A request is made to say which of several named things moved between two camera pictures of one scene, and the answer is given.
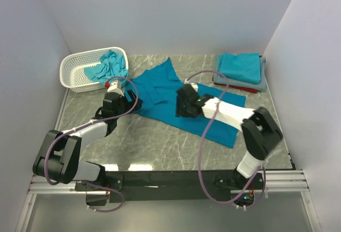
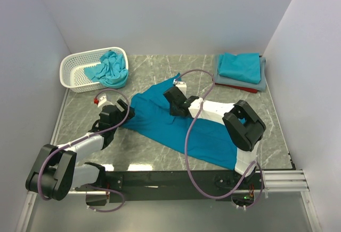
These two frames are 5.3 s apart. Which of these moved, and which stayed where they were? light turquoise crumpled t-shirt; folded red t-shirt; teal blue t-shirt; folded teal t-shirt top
Moved: teal blue t-shirt
Stayed: folded red t-shirt; folded teal t-shirt top; light turquoise crumpled t-shirt
